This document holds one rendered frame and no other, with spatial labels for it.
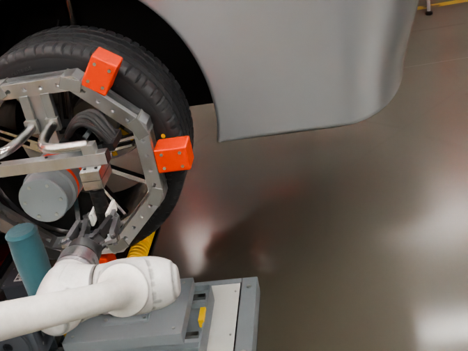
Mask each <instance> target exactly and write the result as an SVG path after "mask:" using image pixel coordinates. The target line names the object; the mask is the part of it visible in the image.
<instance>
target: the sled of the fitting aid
mask: <svg viewBox="0 0 468 351"><path fill-rule="evenodd" d="M195 286H196V287H195V291H194V298H193V301H192V307H191V311H190V315H189V322H188V325H187V332H186V336H185V342H184V344H179V345H163V346H155V347H146V348H130V349H122V350H106V351H207V347H208V339H209V334H210V326H211V321H212V313H213V308H214V303H215V298H214V295H213V291H212V286H211V283H210V284H202V285H195ZM65 335H66V334H64V335H62V337H61V340H60V341H59V344H58V346H57V349H56V351H64V349H63V346H62V343H63V340H64V338H65Z"/></svg>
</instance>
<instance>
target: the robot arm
mask: <svg viewBox="0 0 468 351"><path fill-rule="evenodd" d="M116 211H117V207H116V202H115V200H114V199H112V200H111V202H110V204H109V207H108V208H107V211H106V213H105V217H106V218H105V219H104V221H103V222H102V223H101V224H100V226H99V227H98V229H95V230H94V231H93V233H91V234H90V230H91V226H94V225H95V223H96V221H97V219H98V218H97V216H96V213H95V209H94V207H93V208H92V210H91V211H90V212H88V214H84V215H83V218H84V219H83V220H80V219H77V220H76V221H75V223H74V224H73V225H72V227H71V229H70V230H69V232H68V234H67V235H66V236H65V237H64V238H63V239H62V240H61V241H60V243H61V246H62V249H63V251H62V252H61V254H60V256H59V257H58V260H57V261H56V262H55V264H54V267H53V268H51V269H50V270H49V271H48V273H46V275H45V277H44V278H43V280H42V282H41V283H40V285H39V287H38V290H37V293H36V295H34V296H29V297H23V298H18V299H12V300H8V301H3V302H0V341H4V340H8V339H10V338H15V337H18V336H22V335H25V334H30V333H33V332H37V331H40V330H41V331H42V332H44V333H45V334H48V335H50V336H62V335H64V334H66V333H68V332H70V331H71V330H73V329H74V328H75V327H76V326H77V325H78V324H79V323H80V322H83V321H85V320H87V319H90V318H93V317H95V316H98V315H107V314H111V315H114V316H116V317H121V318H125V317H129V316H133V315H142V314H146V313H150V312H151V311H155V310H159V309H162V308H164V307H166V306H168V305H170V304H172V303H173V302H174V301H176V300H177V297H178V296H179V295H180V292H181V285H180V275H179V271H178V267H177V266H176V265H175V264H174V263H172V261H171V260H169V259H166V258H161V257H157V256H142V257H131V258H121V259H117V260H113V261H110V262H108V263H102V264H99V260H100V258H101V255H102V250H103V249H104V248H105V247H106V246H107V245H108V244H113V245H114V246H115V245H117V244H118V241H117V237H118V233H119V230H120V226H121V222H120V217H119V215H118V214H117V212H116ZM108 232H109V234H107V233H108ZM106 235H108V237H107V238H106V239H104V238H105V237H106Z"/></svg>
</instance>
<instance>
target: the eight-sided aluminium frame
mask: <svg viewBox="0 0 468 351"><path fill-rule="evenodd" d="M84 73H85V72H83V71H82V70H80V69H79V68H73V69H69V68H67V69H66V70H59V71H54V72H46V73H40V74H35V75H27V76H21V77H13V78H8V77H7V78H5V79H0V106H1V105H2V103H3V101H4V100H11V99H17V98H19V97H22V96H28V97H31V96H37V95H40V94H42V93H49V94H51V93H60V92H66V91H70V92H72V93H74V94H75V95H77V96H78V97H80V98H81V99H83V100H84V101H86V102H87V103H89V104H91V105H92V106H94V107H95V108H96V109H99V110H100V111H101V112H103V113H104V114H106V115H108V116H109V117H110V118H112V119H114V120H115V121H117V122H118V123H120V124H121V125H123V126H125V127H126V128H127V129H129V130H131V131H132V132H133V134H134V139H135V142H136V146H137V150H138V153H139V157H140V160H141V165H142V169H143V173H144V176H145V179H146V184H147V187H148V193H147V194H146V195H145V196H144V198H143V199H142V200H141V202H140V203H139V204H138V206H137V207H136V208H135V210H134V211H133V213H132V214H131V215H130V216H129V218H128V219H127V221H126V222H125V223H124V224H123V226H122V227H121V228H120V230H119V235H120V240H119V241H118V244H117V245H115V246H114V245H107V246H106V247H105V248H104V249H103V250H102V254H116V253H120V252H124V251H125V250H126V248H127V247H129V245H130V243H131V242H132V240H133V239H134V238H135V237H136V236H137V234H138V233H139V231H140V230H141V229H142V228H143V226H144V225H145V224H146V222H147V221H148V220H149V219H150V217H151V216H152V215H153V213H154V212H155V211H156V209H157V208H158V207H159V206H160V205H161V203H162V201H163V200H164V199H165V196H166V193H167V190H168V186H167V183H166V180H167V179H166V177H165V174H164V173H159V172H158V169H157V164H156V161H155V156H154V152H153V151H154V149H155V146H156V144H157V141H156V138H155V133H154V129H153V124H152V121H151V118H150V115H148V114H147V113H146V112H144V111H143V109H140V108H138V107H136V106H135V105H133V104H132V103H131V102H128V101H127V100H126V99H124V98H123V97H121V96H119V95H118V94H117V93H115V92H113V91H112V90H111V89H110V90H109V92H108V93H107V94H106V95H105V96H104V95H101V94H99V93H97V92H95V91H93V90H92V89H89V88H87V87H85V86H82V79H83V77H84ZM41 86H42V87H43V88H42V87H41ZM22 223H32V224H35V223H33V222H32V221H29V220H28V219H26V218H25V217H23V216H22V215H20V214H18V213H16V212H15V211H13V210H11V209H10V208H7V207H6V206H4V205H3V204H1V202H0V231H1V232H3V233H5V234H6V233H7V232H8V231H9V230H10V229H11V228H12V227H13V226H16V225H18V224H22ZM36 226H37V227H38V232H39V234H40V237H41V239H42V242H43V244H44V246H45V249H46V252H47V255H48V257H49V259H50V260H55V259H57V260H58V258H59V256H60V254H61V252H62V251H63V249H62V246H61V243H60V241H61V240H62V239H63V238H64V237H65V236H64V237H57V236H55V235H53V234H52V233H50V232H48V231H46V230H45V229H44V228H41V227H40V226H38V225H37V224H36Z"/></svg>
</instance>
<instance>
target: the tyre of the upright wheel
mask: <svg viewBox="0 0 468 351"><path fill-rule="evenodd" d="M98 47H101V48H103V49H106V50H108V51H110V52H112V53H114V54H117V55H119V56H121V57H123V61H122V63H121V65H120V68H119V70H118V73H117V75H116V78H115V80H114V83H113V86H112V87H111V88H110V89H111V90H112V91H113V92H115V93H117V94H118V95H119V96H121V97H122V98H124V99H126V100H127V101H128V102H131V103H132V104H133V105H135V106H136V107H138V108H140V109H143V111H144V112H146V113H147V114H148V115H150V118H151V121H152V124H153V129H154V133H155V138H156V141H158V140H159V139H167V138H173V137H183V136H189V138H190V141H191V145H192V150H193V147H194V127H193V120H192V117H191V115H192V113H191V111H190V109H189V104H188V101H187V99H185V98H186V97H185V94H184V92H183V90H182V89H180V88H181V87H180V85H179V83H178V82H177V80H175V77H174V76H173V75H172V73H171V72H169V69H168V68H167V67H166V66H165V65H164V64H163V63H161V61H160V60H159V59H158V58H157V57H154V54H153V53H151V52H150V51H146V48H145V47H143V46H139V43H137V42H135V41H134V42H132V40H131V39H129V38H127V37H123V35H121V34H119V33H117V34H116V33H115V32H113V31H110V30H108V31H106V29H101V28H99V29H98V28H97V27H94V26H90V27H88V26H80V25H70V26H62V27H60V26H58V27H53V28H50V29H45V30H43V31H39V32H37V33H34V34H33V35H30V36H28V37H26V38H25V39H23V40H21V41H20V42H18V43H17V44H16V45H14V46H13V47H12V48H10V49H9V50H8V51H7V52H6V53H5V54H4V55H3V56H1V57H0V79H5V78H7V77H8V78H13V77H21V76H27V75H35V74H40V73H46V72H54V71H59V70H66V69H67V68H69V69H73V68H79V69H80V70H82V71H83V72H85V71H86V68H87V66H88V63H89V61H90V58H91V56H92V54H93V53H94V52H95V50H96V49H97V48H98ZM164 174H165V177H166V179H167V180H166V183H167V186H168V190H167V193H166V196H165V199H164V200H163V201H162V203H161V205H160V206H159V207H158V208H157V209H156V211H155V212H154V213H153V215H152V216H151V217H150V219H149V220H148V221H147V222H146V224H145V225H144V226H143V228H142V229H141V230H140V231H139V233H138V234H137V235H136V237H135V238H134V239H133V240H132V242H131V243H130V245H129V247H130V246H132V245H134V244H136V243H138V242H140V241H142V240H144V239H145V238H147V237H148V236H149V235H151V234H152V233H153V232H155V231H156V230H157V229H158V228H159V227H160V226H161V225H162V224H163V223H164V222H165V221H166V219H167V218H168V217H169V215H170V214H171V212H172V211H173V209H174V207H175V206H176V203H177V202H178V199H179V197H180V194H181V191H182V187H183V185H184V181H185V178H186V175H187V170H184V171H174V172H168V173H164Z"/></svg>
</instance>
